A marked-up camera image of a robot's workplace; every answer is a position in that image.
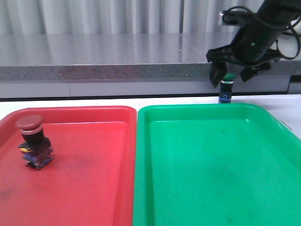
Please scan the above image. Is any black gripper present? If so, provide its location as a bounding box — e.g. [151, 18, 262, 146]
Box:
[206, 19, 281, 88]

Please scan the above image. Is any green mushroom push button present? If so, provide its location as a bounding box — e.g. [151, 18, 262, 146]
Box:
[218, 73, 236, 104]

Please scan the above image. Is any red mushroom push button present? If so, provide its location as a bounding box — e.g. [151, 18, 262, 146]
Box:
[15, 114, 54, 170]

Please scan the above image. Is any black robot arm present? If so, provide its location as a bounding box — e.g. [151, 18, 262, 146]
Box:
[206, 0, 301, 87]

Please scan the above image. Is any green plastic tray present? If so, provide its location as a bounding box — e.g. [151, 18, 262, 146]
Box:
[133, 104, 301, 226]

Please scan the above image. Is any red plastic tray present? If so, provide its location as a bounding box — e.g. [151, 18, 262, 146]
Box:
[0, 106, 136, 226]

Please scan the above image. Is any grey stone platform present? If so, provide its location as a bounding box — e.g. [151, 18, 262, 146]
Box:
[0, 32, 301, 99]

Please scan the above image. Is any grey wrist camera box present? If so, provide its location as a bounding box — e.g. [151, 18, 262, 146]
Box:
[219, 10, 246, 26]

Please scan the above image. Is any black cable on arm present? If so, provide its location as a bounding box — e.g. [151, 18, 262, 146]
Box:
[222, 5, 301, 60]

